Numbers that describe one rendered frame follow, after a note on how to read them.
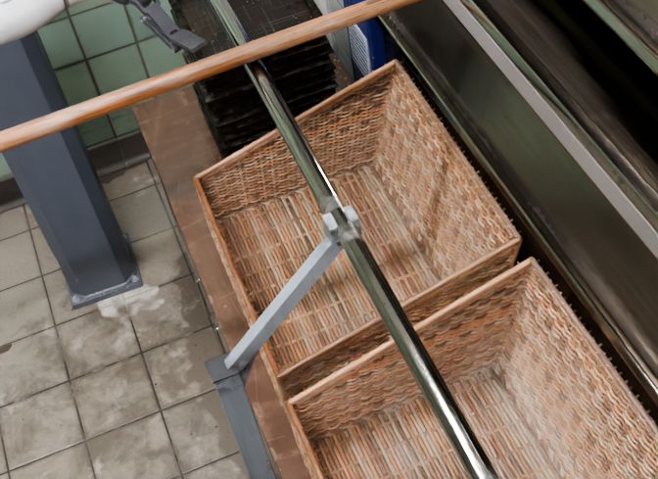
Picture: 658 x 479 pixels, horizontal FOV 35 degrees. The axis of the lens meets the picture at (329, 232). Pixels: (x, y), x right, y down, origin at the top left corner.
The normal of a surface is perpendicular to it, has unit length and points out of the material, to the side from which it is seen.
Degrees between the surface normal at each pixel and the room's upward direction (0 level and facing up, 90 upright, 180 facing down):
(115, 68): 90
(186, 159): 0
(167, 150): 0
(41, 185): 90
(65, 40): 90
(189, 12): 0
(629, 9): 70
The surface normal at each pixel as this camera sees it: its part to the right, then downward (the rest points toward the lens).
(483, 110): -0.91, 0.11
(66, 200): 0.33, 0.68
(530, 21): 0.02, -0.70
